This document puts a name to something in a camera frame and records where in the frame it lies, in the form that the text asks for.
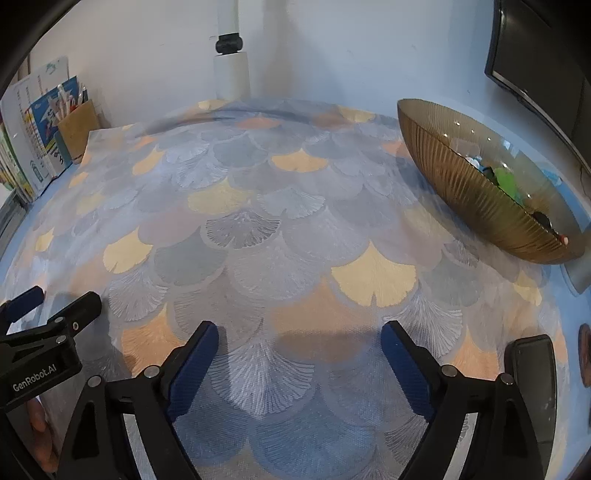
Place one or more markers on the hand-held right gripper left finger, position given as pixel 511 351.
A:
pixel 194 369

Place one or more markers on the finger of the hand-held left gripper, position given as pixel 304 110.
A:
pixel 81 311
pixel 23 302

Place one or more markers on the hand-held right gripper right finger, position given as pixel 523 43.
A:
pixel 408 369

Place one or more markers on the amber ribbed glass bowl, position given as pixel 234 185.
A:
pixel 461 184

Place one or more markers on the person's left hand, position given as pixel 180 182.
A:
pixel 39 420

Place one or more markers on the black smartphone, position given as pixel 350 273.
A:
pixel 531 392

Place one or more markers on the row of books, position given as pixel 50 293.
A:
pixel 11 166

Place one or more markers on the fan-patterned tablecloth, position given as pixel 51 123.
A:
pixel 277 230

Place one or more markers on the brown round object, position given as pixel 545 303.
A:
pixel 585 355

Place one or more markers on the cardboard pen holder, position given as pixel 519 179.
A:
pixel 78 131

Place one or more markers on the bunch of pens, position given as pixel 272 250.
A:
pixel 69 101

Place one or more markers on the small green object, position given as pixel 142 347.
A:
pixel 504 181

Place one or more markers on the white pole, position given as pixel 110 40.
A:
pixel 233 74

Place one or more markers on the black pole clamp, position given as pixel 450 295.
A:
pixel 228 44

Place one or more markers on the black monitor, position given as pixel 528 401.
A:
pixel 545 69

